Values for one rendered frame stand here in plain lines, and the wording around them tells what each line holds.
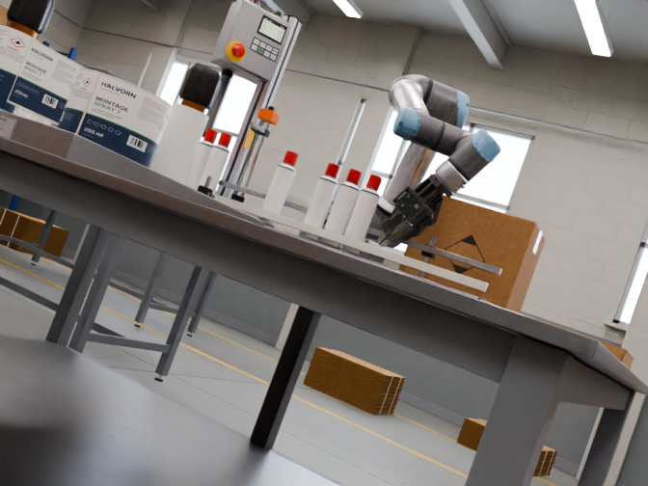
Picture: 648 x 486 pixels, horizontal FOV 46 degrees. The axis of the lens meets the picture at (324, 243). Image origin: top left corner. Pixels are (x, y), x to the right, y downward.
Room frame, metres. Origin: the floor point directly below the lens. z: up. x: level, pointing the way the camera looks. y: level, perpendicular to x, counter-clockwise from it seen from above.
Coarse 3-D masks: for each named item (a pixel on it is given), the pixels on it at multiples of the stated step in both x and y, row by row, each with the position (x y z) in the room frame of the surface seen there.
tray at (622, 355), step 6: (480, 300) 1.61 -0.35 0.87; (498, 306) 1.59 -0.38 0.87; (534, 318) 1.56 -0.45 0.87; (552, 324) 1.54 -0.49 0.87; (606, 342) 1.49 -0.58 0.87; (612, 348) 1.48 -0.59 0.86; (618, 348) 1.48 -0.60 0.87; (612, 354) 1.48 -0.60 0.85; (618, 354) 1.48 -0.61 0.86; (624, 354) 1.47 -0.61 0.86; (624, 360) 1.51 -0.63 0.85; (630, 360) 1.63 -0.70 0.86; (630, 366) 1.69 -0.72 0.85
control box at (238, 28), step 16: (240, 0) 2.17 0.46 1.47; (240, 16) 2.16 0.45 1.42; (256, 16) 2.18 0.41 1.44; (272, 16) 2.20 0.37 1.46; (224, 32) 2.21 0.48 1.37; (240, 32) 2.17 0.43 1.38; (224, 48) 2.16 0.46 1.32; (224, 64) 2.20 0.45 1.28; (240, 64) 2.18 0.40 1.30; (256, 64) 2.20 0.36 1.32; (272, 64) 2.22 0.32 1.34; (256, 80) 2.25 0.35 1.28
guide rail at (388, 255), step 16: (240, 208) 2.01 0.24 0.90; (256, 208) 1.99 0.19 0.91; (288, 224) 1.94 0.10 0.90; (304, 224) 1.92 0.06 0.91; (336, 240) 1.88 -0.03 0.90; (352, 240) 1.86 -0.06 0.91; (384, 256) 1.81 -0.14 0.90; (400, 256) 1.80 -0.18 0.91; (432, 272) 1.76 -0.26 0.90; (448, 272) 1.74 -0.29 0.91; (480, 288) 1.70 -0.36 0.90
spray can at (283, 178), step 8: (288, 152) 2.00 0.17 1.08; (288, 160) 2.00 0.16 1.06; (296, 160) 2.01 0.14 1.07; (280, 168) 1.99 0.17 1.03; (288, 168) 1.99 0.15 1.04; (280, 176) 1.99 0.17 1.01; (288, 176) 1.99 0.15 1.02; (272, 184) 2.00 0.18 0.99; (280, 184) 1.99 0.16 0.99; (288, 184) 2.00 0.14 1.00; (272, 192) 1.99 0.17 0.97; (280, 192) 1.99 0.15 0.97; (264, 200) 2.01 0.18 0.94; (272, 200) 1.99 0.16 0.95; (280, 200) 1.99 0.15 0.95; (264, 208) 1.99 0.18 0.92; (272, 208) 1.99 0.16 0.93; (280, 208) 2.00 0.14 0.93; (272, 224) 1.99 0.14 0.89
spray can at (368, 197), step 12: (372, 180) 1.89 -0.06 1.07; (360, 192) 1.89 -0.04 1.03; (372, 192) 1.88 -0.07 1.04; (360, 204) 1.88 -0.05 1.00; (372, 204) 1.88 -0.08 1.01; (360, 216) 1.88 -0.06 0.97; (372, 216) 1.90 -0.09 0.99; (348, 228) 1.89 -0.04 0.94; (360, 228) 1.88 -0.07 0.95; (360, 240) 1.88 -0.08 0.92; (348, 252) 1.88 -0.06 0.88
